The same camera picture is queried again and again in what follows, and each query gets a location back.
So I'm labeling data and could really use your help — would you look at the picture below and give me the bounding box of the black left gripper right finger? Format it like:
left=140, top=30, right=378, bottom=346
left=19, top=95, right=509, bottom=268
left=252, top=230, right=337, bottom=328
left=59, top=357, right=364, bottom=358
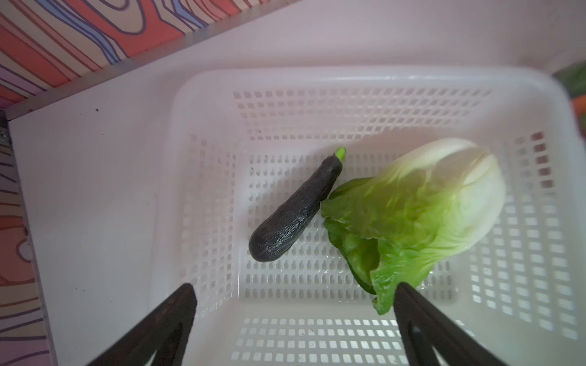
left=394, top=282, right=505, bottom=366

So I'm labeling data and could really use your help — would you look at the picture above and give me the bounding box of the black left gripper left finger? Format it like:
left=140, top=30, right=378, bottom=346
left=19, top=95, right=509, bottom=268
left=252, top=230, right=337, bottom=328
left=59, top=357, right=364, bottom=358
left=90, top=283, right=198, bottom=365

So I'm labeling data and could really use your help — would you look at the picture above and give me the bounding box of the green lettuce cabbage toy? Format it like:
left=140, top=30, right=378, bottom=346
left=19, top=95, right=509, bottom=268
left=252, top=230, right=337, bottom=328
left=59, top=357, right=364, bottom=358
left=321, top=138, right=506, bottom=315

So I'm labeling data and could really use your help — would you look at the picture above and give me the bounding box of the white plastic perforated basket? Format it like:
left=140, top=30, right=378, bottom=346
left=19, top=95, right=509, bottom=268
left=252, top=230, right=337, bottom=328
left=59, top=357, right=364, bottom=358
left=151, top=66, right=585, bottom=365

